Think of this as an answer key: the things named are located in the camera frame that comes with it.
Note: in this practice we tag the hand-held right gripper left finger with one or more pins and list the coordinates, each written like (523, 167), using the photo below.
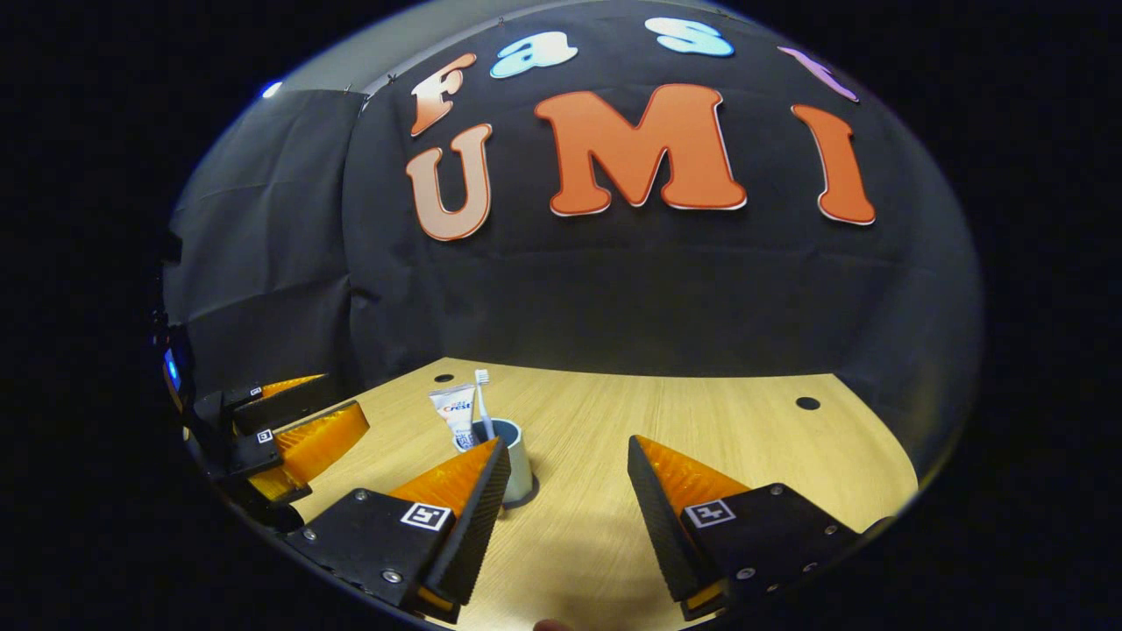
(482, 517)

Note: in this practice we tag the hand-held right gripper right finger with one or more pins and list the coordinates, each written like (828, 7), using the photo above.
(657, 526)

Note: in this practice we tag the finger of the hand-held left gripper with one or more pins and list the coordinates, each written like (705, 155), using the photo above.
(280, 403)
(298, 443)

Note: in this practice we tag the white toothpaste tube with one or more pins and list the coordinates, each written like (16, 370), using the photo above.
(454, 412)

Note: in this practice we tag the white toothbrush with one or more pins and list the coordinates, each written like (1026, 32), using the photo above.
(484, 403)

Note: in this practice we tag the wooden desktop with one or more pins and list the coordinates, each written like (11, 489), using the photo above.
(596, 438)

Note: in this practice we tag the bright ceiling light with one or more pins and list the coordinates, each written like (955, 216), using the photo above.
(272, 88)

